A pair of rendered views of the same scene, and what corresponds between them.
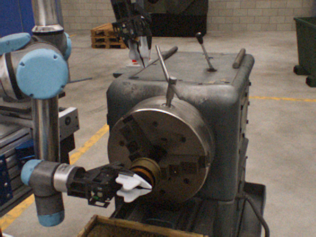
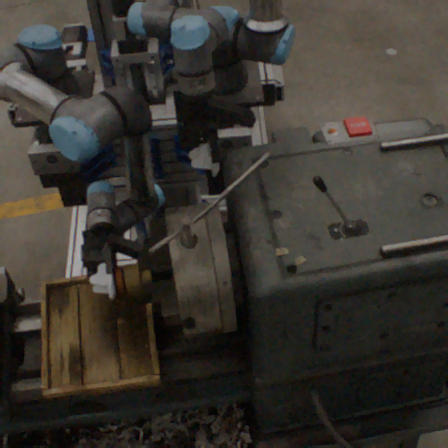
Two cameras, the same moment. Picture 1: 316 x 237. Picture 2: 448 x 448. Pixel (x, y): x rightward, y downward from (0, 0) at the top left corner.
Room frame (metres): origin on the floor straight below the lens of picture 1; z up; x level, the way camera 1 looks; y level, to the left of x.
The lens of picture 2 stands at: (0.64, -1.03, 2.49)
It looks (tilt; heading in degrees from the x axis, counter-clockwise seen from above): 49 degrees down; 66
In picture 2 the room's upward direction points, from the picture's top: 5 degrees counter-clockwise
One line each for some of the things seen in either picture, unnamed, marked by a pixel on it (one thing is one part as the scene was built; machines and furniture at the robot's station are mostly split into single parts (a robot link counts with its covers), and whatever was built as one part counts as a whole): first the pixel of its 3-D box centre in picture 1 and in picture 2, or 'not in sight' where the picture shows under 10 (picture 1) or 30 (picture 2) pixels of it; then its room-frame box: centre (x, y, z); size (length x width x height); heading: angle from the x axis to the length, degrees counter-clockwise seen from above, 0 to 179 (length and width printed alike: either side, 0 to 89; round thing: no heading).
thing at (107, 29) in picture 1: (115, 35); not in sight; (9.25, 0.88, 0.22); 1.25 x 0.86 x 0.44; 165
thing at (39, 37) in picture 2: not in sight; (40, 51); (0.91, 0.71, 1.33); 0.13 x 0.12 x 0.14; 16
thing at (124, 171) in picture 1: (118, 175); (109, 262); (0.84, 0.10, 1.10); 0.09 x 0.02 x 0.05; 70
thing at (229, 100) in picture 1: (186, 113); (356, 244); (1.40, -0.13, 1.06); 0.59 x 0.48 x 0.39; 160
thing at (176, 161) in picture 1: (182, 165); (168, 304); (0.91, -0.08, 1.09); 0.12 x 0.11 x 0.05; 70
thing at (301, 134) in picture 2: (126, 74); (292, 142); (1.35, 0.10, 1.24); 0.09 x 0.08 x 0.03; 160
